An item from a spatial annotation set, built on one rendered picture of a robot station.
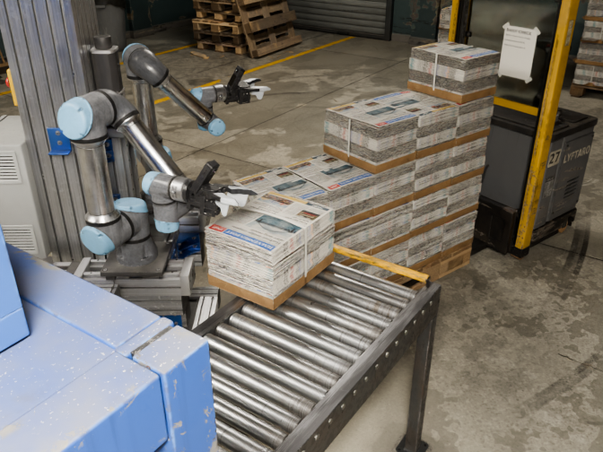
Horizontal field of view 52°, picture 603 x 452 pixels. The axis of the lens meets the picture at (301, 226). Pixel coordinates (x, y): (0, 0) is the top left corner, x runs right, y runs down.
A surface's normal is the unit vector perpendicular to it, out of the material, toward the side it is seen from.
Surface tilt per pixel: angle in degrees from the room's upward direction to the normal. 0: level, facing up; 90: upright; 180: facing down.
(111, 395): 0
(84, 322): 0
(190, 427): 90
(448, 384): 0
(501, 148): 90
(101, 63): 90
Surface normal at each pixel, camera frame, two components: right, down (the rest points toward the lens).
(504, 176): -0.79, 0.29
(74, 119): -0.42, 0.31
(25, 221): 0.01, 0.47
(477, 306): 0.00, -0.88
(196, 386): 0.83, 0.27
